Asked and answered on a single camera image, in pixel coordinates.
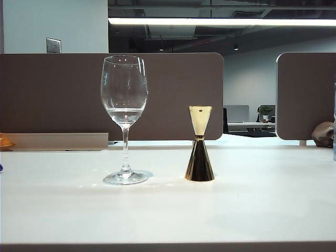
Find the gold double cone jigger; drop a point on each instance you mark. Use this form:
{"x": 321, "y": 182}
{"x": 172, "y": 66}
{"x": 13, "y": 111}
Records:
{"x": 199, "y": 162}

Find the clear stemmed wine glass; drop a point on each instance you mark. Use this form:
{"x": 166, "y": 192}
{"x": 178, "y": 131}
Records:
{"x": 125, "y": 157}

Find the black office chair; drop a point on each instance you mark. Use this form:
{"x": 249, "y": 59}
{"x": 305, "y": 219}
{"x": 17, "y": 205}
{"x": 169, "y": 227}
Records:
{"x": 225, "y": 120}

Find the white office desk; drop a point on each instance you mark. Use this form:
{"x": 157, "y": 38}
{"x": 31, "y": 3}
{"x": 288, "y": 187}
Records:
{"x": 249, "y": 124}

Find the small potted green plant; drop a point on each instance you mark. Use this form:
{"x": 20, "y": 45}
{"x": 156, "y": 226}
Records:
{"x": 265, "y": 111}

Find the black ceiling spot lamp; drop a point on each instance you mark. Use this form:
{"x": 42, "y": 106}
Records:
{"x": 236, "y": 47}

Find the long ceiling light strip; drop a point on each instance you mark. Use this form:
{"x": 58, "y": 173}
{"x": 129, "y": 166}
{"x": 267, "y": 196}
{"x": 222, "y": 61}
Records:
{"x": 223, "y": 21}

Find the wide brown desk partition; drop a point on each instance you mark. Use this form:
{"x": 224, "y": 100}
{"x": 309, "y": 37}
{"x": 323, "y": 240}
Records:
{"x": 52, "y": 92}

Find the narrow brown desk partition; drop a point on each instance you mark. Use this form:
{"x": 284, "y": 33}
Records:
{"x": 307, "y": 92}

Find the brown crumpled bag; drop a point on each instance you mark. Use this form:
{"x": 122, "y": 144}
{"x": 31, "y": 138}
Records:
{"x": 323, "y": 134}

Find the orange object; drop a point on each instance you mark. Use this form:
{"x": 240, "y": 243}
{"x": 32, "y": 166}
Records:
{"x": 5, "y": 143}

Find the clear plastic bottle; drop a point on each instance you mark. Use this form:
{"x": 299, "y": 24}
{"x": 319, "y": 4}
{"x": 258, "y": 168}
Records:
{"x": 335, "y": 131}

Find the metal wall switch plate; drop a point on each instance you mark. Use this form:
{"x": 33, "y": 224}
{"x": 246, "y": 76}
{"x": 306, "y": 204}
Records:
{"x": 53, "y": 45}

